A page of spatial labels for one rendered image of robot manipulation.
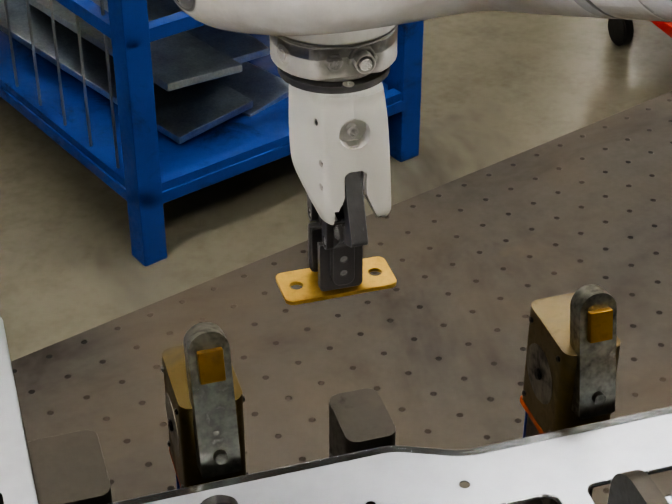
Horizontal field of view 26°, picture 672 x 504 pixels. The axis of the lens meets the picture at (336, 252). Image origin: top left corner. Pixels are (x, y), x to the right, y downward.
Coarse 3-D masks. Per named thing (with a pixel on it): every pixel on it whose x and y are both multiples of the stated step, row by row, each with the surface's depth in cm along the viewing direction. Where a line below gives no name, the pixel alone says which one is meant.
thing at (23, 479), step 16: (0, 320) 144; (0, 336) 142; (0, 352) 140; (0, 368) 138; (0, 384) 136; (0, 400) 134; (16, 400) 134; (0, 416) 132; (16, 416) 132; (0, 432) 130; (16, 432) 130; (0, 448) 128; (16, 448) 128; (0, 464) 127; (16, 464) 127; (0, 480) 125; (16, 480) 125; (32, 480) 125; (16, 496) 123; (32, 496) 123
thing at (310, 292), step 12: (372, 264) 108; (384, 264) 108; (276, 276) 107; (288, 276) 107; (300, 276) 107; (312, 276) 107; (372, 276) 107; (384, 276) 107; (288, 288) 105; (312, 288) 105; (348, 288) 105; (360, 288) 105; (372, 288) 106; (384, 288) 106; (288, 300) 104; (300, 300) 104; (312, 300) 105
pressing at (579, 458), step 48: (576, 432) 131; (624, 432) 130; (240, 480) 126; (288, 480) 125; (336, 480) 125; (384, 480) 125; (432, 480) 125; (480, 480) 125; (528, 480) 125; (576, 480) 125
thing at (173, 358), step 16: (176, 352) 132; (160, 368) 132; (176, 368) 130; (176, 384) 129; (176, 400) 127; (240, 400) 127; (176, 416) 129; (192, 416) 126; (240, 416) 128; (176, 432) 131; (192, 432) 128; (240, 432) 129; (176, 448) 133; (192, 448) 129; (240, 448) 130; (176, 464) 135; (192, 464) 130; (176, 480) 143; (192, 480) 131; (208, 480) 131
